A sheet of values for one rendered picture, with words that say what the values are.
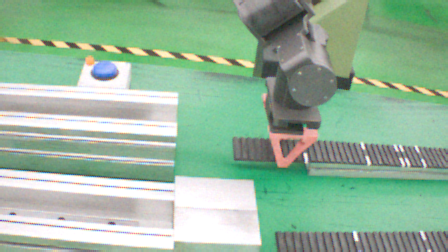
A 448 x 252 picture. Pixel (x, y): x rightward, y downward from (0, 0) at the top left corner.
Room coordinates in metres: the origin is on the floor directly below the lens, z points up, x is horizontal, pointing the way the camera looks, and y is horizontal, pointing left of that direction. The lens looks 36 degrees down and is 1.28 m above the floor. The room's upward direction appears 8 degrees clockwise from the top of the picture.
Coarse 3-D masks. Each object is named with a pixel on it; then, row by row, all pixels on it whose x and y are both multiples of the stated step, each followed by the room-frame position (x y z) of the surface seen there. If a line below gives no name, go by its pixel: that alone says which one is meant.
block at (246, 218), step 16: (176, 176) 0.44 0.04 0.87; (176, 192) 0.42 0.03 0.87; (192, 192) 0.42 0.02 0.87; (208, 192) 0.42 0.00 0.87; (224, 192) 0.43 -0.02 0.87; (240, 192) 0.43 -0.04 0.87; (176, 208) 0.39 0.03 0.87; (192, 208) 0.40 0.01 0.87; (208, 208) 0.40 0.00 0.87; (224, 208) 0.40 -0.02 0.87; (240, 208) 0.41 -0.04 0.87; (176, 224) 0.37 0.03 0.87; (192, 224) 0.37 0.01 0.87; (208, 224) 0.38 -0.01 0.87; (224, 224) 0.38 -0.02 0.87; (240, 224) 0.38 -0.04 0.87; (256, 224) 0.38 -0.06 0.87; (176, 240) 0.35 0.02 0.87; (192, 240) 0.35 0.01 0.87; (208, 240) 0.35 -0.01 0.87; (224, 240) 0.36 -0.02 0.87; (240, 240) 0.36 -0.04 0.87; (256, 240) 0.36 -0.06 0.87
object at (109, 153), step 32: (0, 96) 0.58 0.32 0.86; (32, 96) 0.58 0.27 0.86; (64, 96) 0.59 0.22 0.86; (96, 96) 0.60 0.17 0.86; (128, 96) 0.61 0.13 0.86; (160, 96) 0.62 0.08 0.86; (0, 128) 0.51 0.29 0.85; (32, 128) 0.51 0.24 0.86; (64, 128) 0.52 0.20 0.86; (96, 128) 0.52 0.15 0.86; (128, 128) 0.53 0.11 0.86; (160, 128) 0.54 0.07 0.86; (0, 160) 0.51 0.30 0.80; (32, 160) 0.51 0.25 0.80; (64, 160) 0.52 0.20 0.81; (96, 160) 0.52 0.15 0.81; (128, 160) 0.53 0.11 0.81; (160, 160) 0.54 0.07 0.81
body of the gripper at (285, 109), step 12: (276, 84) 0.59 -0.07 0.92; (276, 96) 0.59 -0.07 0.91; (288, 96) 0.58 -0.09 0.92; (276, 108) 0.57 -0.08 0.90; (288, 108) 0.57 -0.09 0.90; (300, 108) 0.57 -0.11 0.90; (312, 108) 0.58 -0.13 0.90; (276, 120) 0.55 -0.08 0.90; (288, 120) 0.55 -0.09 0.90; (300, 120) 0.55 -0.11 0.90; (312, 120) 0.55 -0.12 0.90
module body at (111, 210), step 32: (0, 192) 0.39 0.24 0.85; (32, 192) 0.40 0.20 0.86; (64, 192) 0.40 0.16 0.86; (96, 192) 0.41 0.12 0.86; (128, 192) 0.42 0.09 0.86; (160, 192) 0.42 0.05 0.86; (0, 224) 0.33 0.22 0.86; (32, 224) 0.34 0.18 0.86; (64, 224) 0.35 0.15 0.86; (96, 224) 0.36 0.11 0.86; (128, 224) 0.39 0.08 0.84; (160, 224) 0.41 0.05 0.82
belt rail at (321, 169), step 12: (312, 168) 0.59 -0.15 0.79; (324, 168) 0.60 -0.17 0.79; (336, 168) 0.60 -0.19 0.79; (348, 168) 0.60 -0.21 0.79; (360, 168) 0.60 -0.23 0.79; (372, 168) 0.60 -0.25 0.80; (384, 168) 0.60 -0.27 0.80; (396, 168) 0.60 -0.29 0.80; (408, 168) 0.61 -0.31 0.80; (420, 168) 0.61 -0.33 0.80
